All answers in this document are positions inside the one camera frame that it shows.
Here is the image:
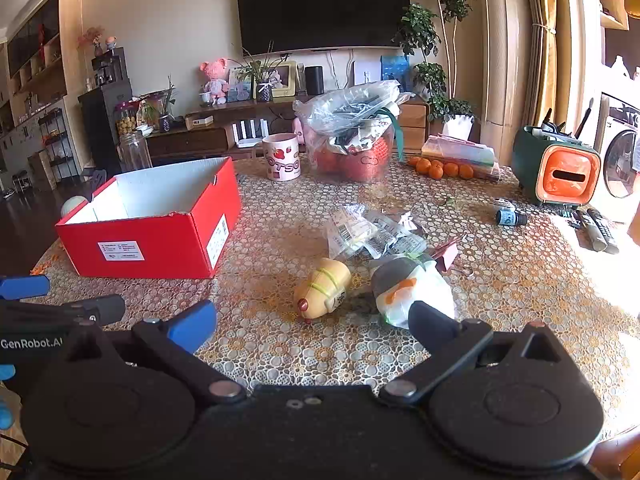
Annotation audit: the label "wooden tv cabinet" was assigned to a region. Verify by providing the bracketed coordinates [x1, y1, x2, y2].
[145, 97, 431, 161]

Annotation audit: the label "standing air conditioner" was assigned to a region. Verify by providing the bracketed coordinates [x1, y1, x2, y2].
[480, 0, 536, 126]

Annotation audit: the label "white flat panel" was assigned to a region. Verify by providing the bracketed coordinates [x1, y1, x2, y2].
[354, 60, 383, 86]

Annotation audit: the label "row of small oranges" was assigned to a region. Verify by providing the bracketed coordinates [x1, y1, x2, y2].
[407, 156, 475, 181]

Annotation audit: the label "white orange printed plastic bag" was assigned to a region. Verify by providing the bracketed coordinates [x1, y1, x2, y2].
[370, 256, 456, 330]

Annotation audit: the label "white washing machine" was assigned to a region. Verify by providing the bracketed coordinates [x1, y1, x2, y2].
[597, 92, 640, 223]

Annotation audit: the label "black coffee machine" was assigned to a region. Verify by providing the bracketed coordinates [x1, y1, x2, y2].
[91, 47, 126, 86]

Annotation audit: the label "pink ribbed block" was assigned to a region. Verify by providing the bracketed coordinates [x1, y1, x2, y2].
[430, 240, 466, 273]

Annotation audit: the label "clear plastic bag with red balls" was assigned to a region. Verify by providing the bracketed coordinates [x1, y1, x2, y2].
[292, 80, 416, 183]

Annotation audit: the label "black wall television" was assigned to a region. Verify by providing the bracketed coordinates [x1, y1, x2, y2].
[235, 0, 412, 56]

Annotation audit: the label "red cardboard box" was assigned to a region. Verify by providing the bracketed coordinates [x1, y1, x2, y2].
[55, 156, 243, 281]

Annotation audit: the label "black cabinet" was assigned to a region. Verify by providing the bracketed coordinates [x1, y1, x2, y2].
[77, 80, 133, 171]

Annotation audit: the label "leafy plant in dark vase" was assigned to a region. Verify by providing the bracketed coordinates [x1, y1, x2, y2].
[140, 77, 178, 133]

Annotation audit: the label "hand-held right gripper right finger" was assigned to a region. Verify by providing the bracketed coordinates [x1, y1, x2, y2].
[379, 301, 576, 406]

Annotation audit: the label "grey remote control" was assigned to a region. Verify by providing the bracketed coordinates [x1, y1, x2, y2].
[575, 210, 608, 253]

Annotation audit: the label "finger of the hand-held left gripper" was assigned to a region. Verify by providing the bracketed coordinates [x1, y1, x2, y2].
[0, 295, 126, 328]
[0, 275, 51, 301]

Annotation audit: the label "lace covered desktop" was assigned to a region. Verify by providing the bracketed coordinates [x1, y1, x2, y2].
[0, 152, 640, 461]

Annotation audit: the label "brown cardboard carton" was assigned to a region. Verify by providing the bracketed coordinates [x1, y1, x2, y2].
[27, 150, 58, 191]

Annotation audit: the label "blue picture box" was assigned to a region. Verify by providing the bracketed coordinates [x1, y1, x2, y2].
[381, 55, 411, 93]

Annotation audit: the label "black shelving rack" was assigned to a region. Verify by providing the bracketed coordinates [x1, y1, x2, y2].
[37, 107, 81, 183]

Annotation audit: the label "beige curtain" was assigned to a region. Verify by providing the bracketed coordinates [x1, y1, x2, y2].
[530, 0, 573, 126]

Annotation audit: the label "wooden wall cabinets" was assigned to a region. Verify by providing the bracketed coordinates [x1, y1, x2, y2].
[0, 0, 68, 126]

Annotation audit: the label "pink doll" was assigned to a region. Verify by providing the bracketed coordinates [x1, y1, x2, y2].
[200, 58, 230, 106]

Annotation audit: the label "clear case of coloured sheets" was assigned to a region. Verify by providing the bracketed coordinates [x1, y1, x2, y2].
[421, 134, 501, 181]

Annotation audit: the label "grass plant in striped pot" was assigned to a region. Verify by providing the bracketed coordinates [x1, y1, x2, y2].
[232, 42, 291, 102]

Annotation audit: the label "grey green round gadget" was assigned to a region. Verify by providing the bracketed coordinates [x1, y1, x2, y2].
[61, 196, 90, 218]

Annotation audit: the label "dark grey slotted paddle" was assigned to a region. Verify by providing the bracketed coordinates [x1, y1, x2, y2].
[80, 169, 107, 196]

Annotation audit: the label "person's left hand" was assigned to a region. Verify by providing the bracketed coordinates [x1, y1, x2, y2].
[0, 364, 17, 431]

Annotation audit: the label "pink lidded nut jar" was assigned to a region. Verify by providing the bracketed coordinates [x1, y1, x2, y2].
[114, 100, 141, 136]

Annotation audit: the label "white antenna router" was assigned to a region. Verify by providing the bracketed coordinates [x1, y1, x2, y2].
[235, 119, 266, 148]

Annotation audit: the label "yellow hot dog toy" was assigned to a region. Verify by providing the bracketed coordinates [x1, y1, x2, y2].
[293, 257, 352, 323]

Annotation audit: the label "vase with pink flowers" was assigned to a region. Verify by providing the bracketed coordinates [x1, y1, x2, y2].
[77, 26, 106, 57]

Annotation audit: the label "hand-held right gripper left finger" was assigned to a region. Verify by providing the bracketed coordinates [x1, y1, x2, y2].
[61, 300, 247, 407]

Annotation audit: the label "clear glass jar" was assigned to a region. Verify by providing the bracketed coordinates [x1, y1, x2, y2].
[118, 131, 152, 173]

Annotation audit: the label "yellow photo frame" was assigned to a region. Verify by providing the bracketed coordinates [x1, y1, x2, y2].
[254, 61, 298, 98]

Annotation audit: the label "pink strawberry print mug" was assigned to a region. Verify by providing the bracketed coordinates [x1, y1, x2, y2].
[262, 133, 302, 182]

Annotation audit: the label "clear packet with yellow bun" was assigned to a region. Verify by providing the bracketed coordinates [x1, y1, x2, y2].
[327, 204, 381, 257]

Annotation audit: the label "black remote control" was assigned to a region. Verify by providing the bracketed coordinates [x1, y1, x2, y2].
[587, 207, 621, 256]

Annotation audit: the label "tall potted tree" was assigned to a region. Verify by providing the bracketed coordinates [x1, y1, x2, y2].
[392, 0, 481, 142]

